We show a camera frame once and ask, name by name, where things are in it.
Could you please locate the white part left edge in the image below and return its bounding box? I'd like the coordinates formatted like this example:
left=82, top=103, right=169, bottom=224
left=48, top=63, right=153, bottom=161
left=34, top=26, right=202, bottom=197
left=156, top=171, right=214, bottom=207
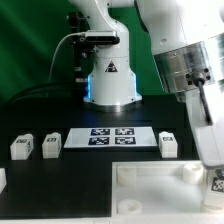
left=0, top=168, right=7, bottom=194

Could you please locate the black camera stand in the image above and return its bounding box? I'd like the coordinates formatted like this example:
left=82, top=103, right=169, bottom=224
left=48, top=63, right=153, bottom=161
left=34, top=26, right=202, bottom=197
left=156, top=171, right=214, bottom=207
left=67, top=12, right=89, bottom=84

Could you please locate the black cable bundle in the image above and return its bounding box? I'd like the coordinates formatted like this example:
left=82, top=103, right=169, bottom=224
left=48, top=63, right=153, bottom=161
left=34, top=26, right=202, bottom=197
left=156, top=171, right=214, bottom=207
left=0, top=81, right=88, bottom=111

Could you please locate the white square tabletop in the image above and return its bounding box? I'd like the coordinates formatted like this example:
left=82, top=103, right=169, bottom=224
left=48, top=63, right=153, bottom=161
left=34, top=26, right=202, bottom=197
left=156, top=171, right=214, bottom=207
left=111, top=161, right=224, bottom=224

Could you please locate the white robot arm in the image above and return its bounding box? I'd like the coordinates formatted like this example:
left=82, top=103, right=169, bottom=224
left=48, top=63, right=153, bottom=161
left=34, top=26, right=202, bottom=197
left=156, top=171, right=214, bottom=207
left=69, top=0, right=224, bottom=169

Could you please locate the black camera on base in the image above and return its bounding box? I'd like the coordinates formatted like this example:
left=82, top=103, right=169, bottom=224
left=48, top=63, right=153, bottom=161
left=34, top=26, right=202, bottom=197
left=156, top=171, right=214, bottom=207
left=85, top=30, right=120, bottom=45

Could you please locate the white marker sheet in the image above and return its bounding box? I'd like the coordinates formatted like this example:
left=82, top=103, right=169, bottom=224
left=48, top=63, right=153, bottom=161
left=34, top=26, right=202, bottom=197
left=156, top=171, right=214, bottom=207
left=64, top=127, right=157, bottom=149

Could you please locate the white camera cable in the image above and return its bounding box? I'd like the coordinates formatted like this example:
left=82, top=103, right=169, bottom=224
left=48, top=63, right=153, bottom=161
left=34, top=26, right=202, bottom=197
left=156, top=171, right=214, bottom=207
left=48, top=31, right=87, bottom=83

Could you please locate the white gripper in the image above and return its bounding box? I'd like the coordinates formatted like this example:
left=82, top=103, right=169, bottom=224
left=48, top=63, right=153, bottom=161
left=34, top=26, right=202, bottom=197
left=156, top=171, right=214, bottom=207
left=186, top=80, right=224, bottom=169

